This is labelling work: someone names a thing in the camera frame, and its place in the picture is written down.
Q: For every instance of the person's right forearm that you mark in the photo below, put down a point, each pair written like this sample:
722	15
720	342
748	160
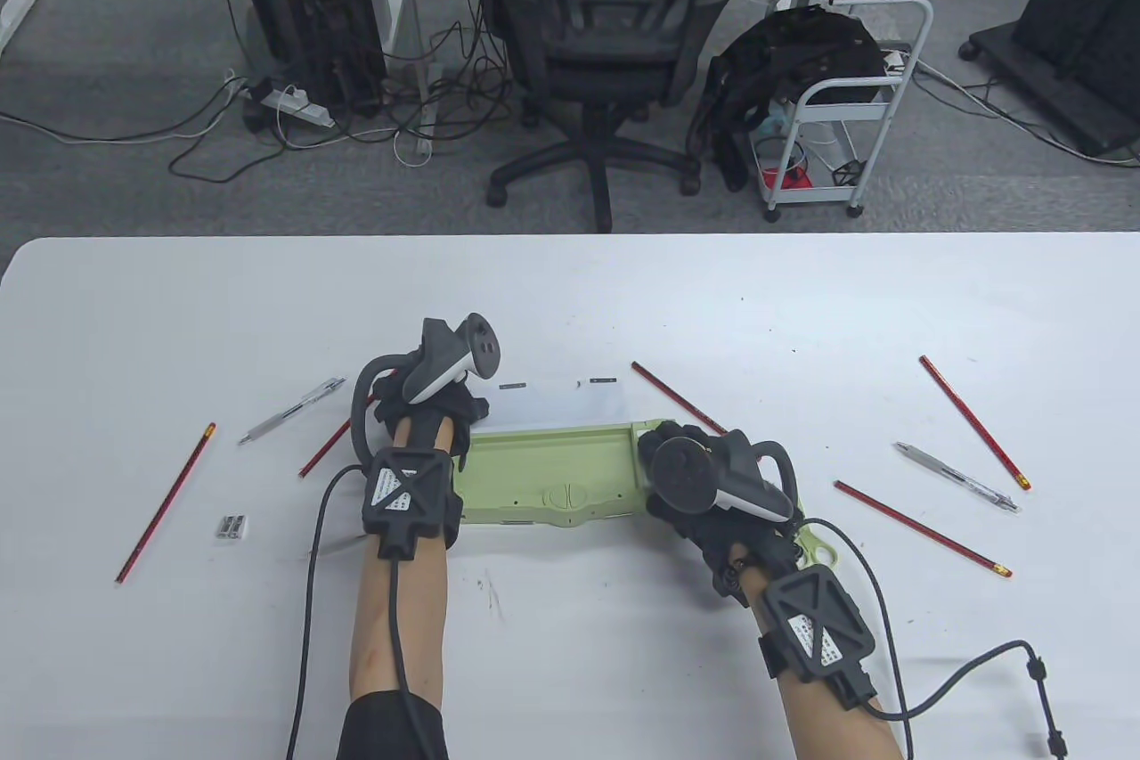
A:
828	724

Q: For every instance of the black mesh office chair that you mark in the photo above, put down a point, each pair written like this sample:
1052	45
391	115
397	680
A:
606	38

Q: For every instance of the white table foot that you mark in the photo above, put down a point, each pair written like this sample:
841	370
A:
16	12

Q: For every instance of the green panda pencil case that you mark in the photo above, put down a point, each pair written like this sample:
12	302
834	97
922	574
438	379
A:
552	461

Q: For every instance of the clear retractable pen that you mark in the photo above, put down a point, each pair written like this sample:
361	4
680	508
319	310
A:
292	411
957	477

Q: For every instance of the red container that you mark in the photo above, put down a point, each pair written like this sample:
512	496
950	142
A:
793	176

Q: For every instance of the black sleeve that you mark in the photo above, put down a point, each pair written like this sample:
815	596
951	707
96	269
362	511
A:
370	733

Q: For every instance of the person's right hand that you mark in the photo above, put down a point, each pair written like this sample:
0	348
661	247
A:
739	551

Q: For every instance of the black backpack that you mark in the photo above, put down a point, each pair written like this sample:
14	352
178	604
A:
802	47

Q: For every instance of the white power strip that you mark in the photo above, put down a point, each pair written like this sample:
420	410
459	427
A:
303	108

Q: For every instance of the grey motion controller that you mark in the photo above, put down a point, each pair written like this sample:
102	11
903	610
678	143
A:
681	470
445	359

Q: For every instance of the red pencil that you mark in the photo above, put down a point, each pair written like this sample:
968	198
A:
668	390
321	453
975	422
922	527
166	503

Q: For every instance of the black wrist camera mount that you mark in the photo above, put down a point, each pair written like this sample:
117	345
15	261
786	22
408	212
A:
815	626
405	493

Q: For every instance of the small metal pencil sharpener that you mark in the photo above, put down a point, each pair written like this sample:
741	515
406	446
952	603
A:
232	527

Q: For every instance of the person's left forearm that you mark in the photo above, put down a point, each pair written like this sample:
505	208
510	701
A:
423	617

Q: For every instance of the person's left hand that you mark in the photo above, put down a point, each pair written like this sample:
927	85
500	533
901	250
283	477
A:
436	426

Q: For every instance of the white rolling cart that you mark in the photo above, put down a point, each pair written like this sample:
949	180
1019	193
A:
846	111

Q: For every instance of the black wheeled stand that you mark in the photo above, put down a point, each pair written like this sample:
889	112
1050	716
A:
1069	12

